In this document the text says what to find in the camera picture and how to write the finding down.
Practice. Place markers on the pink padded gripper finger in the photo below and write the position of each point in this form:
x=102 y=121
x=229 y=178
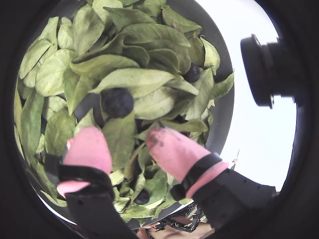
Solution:
x=87 y=149
x=174 y=154

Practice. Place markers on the pale green leaf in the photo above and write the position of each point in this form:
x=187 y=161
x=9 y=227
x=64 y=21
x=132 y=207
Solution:
x=224 y=87

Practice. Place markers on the person in black patterned clothes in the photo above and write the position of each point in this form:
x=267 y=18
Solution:
x=184 y=222

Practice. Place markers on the dark grey round bowl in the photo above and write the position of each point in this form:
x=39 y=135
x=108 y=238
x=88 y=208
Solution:
x=219 y=49

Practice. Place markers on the heap of green leaves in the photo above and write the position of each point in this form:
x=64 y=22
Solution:
x=137 y=77

